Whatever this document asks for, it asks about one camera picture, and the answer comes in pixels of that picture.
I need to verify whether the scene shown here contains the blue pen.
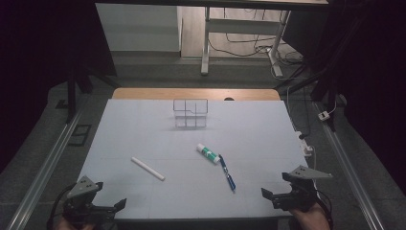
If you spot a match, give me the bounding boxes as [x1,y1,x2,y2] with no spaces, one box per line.
[217,154,237,194]

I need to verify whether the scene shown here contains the clear acrylic organizer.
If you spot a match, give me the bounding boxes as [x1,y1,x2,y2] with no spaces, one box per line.
[172,98,209,129]

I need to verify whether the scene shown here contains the metal floor rail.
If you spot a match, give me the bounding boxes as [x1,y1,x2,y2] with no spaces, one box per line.
[5,108,84,230]
[313,101,386,230]

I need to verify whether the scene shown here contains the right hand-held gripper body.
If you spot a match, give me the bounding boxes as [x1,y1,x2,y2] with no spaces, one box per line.
[272,165,333,213]

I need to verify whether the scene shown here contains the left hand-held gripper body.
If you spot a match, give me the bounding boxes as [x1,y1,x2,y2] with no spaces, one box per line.
[62,175,116,224]

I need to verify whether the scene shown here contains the wooden table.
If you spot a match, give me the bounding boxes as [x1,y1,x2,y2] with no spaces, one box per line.
[111,87,282,102]

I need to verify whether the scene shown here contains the white desk frame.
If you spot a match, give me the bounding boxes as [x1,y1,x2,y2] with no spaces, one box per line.
[200,6,292,79]

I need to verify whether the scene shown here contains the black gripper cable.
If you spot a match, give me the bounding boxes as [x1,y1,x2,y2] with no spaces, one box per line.
[311,188,335,230]
[46,184,78,230]

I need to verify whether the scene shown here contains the person's left hand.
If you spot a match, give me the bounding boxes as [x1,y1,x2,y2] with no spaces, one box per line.
[56,218,97,230]

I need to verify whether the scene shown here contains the black cable bundle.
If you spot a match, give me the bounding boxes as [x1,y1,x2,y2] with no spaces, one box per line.
[207,8,305,70]

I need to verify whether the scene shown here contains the white and green glue stick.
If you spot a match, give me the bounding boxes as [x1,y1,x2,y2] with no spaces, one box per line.
[195,143,221,165]

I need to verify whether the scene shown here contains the black floor plate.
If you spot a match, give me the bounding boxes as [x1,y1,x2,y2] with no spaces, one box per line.
[67,124,93,148]

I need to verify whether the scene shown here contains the white power strip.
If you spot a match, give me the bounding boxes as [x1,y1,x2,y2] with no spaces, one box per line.
[294,130,314,158]

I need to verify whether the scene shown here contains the person's right hand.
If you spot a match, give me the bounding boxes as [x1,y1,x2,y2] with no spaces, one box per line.
[291,202,331,230]

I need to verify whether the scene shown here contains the white paper-wrapped stick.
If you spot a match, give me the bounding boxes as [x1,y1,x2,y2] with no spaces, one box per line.
[130,156,167,182]

